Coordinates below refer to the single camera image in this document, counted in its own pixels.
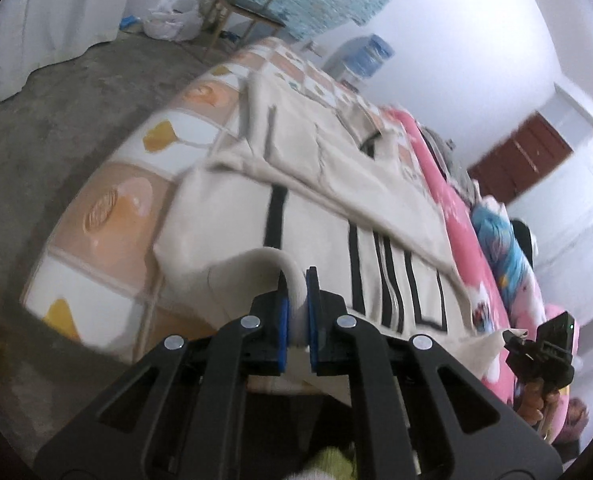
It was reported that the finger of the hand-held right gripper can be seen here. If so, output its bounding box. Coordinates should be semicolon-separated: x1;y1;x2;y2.
502;329;539;356
509;351;544;386

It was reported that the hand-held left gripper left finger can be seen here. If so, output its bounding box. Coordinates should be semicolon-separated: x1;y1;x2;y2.
34;290;290;476

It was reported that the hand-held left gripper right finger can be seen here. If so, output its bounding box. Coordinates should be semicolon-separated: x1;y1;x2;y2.
305;266;563;476

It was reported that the beige sweatshirt with black stripes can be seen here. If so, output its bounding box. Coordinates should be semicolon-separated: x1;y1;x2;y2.
154;71;529;406

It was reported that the person's right hand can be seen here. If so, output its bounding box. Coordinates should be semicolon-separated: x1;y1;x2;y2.
520;382;562;428

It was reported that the blue patterned pillow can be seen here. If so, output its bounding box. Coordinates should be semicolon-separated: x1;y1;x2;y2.
471;205;544;321

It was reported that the dark cloth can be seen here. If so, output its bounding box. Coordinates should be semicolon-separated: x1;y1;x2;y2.
509;217;537;261

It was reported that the green fuzzy cloth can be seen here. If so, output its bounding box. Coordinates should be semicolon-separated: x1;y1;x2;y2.
296;447;357;480

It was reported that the pale pink cloth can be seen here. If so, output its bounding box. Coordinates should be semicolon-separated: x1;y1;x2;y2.
476;192;507;216

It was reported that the pink floral blanket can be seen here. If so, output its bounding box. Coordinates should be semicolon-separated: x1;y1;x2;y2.
383;105;582;441

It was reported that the brown door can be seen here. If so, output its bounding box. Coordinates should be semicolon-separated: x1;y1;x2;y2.
466;112;574;206

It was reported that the grey fuzzy pillow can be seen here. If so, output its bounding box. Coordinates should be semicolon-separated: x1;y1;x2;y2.
419;127;457;181

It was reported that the table with leaf-print cover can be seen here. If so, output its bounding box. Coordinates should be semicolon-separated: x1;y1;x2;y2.
21;37;427;366

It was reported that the blue water bottle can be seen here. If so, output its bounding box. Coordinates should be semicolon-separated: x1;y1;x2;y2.
346;34;395;81

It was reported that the wooden chair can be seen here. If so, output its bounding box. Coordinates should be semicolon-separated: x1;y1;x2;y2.
201;0;294;53

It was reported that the white plastic bag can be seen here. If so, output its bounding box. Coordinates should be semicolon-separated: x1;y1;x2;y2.
143;0;202;43

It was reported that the white curtain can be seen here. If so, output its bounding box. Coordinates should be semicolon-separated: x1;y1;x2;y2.
0;0;142;106

